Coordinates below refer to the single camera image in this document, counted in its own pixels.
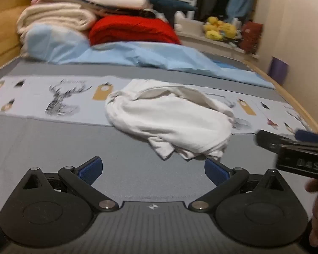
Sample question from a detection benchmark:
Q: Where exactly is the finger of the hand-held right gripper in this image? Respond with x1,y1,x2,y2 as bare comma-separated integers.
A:
294,128,318,144
254,130,294,153

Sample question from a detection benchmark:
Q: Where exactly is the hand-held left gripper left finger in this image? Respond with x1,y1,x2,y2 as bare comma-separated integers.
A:
22,157,120,213

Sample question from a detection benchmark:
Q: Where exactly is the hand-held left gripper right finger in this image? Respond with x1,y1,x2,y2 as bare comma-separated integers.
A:
188,158,285,213

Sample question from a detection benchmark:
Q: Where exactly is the white t-shirt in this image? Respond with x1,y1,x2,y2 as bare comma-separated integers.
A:
105,79,236,160

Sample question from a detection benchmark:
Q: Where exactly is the grey printed bed sheet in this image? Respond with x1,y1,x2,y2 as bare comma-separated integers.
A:
0,55,318,254

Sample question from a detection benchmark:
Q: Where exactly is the purple box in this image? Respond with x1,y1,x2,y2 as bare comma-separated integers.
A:
268,56,290,86

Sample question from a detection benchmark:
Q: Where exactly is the yellow plush toy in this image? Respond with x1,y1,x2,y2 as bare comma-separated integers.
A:
222,22,238,40
204,16,224,42

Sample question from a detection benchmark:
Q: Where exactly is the white window sill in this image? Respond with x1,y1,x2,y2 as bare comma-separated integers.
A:
175,29,259,60

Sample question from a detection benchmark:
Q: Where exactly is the light blue duvet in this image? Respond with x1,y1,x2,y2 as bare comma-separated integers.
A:
22,22,276,90

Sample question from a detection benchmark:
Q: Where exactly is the red knit blanket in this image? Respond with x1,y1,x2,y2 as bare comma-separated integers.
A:
89,16,182,47

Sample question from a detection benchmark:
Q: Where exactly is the cream folded blanket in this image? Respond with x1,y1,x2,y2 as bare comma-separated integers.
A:
16,3,97,43

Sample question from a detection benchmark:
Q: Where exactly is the dark patterned cloth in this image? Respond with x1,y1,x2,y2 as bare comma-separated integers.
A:
94,5,166,20

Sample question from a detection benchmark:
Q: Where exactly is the yellow upholstered headboard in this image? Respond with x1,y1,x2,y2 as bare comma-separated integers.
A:
0,0,44,70

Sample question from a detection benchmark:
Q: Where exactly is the wooden bed frame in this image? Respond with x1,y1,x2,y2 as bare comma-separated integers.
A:
242,58,318,134

